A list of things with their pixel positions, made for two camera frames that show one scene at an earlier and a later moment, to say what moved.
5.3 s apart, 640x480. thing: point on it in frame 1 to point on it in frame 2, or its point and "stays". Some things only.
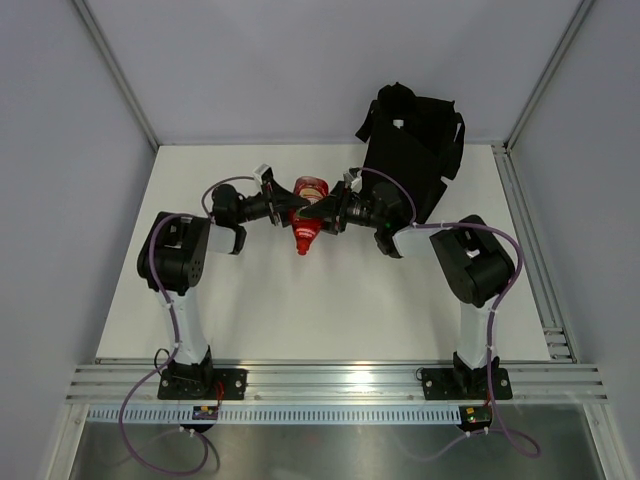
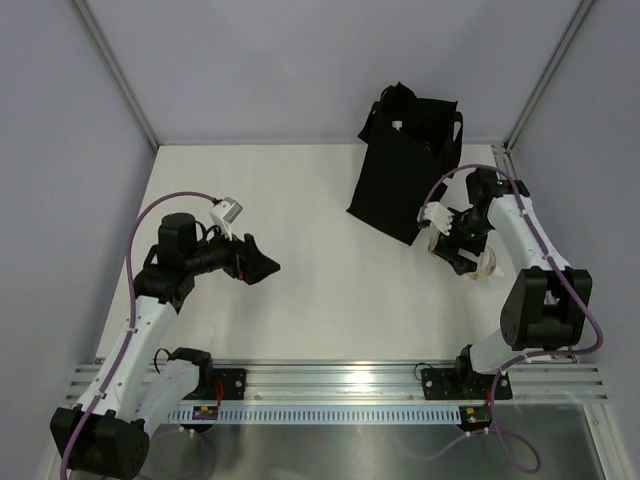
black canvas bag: [416, 139] stays
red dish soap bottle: [305, 229] to [434, 150]
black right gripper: [327, 206] to [448, 246]
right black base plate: [465, 383] stays
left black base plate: [202, 383] stays
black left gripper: [282, 202] to [246, 262]
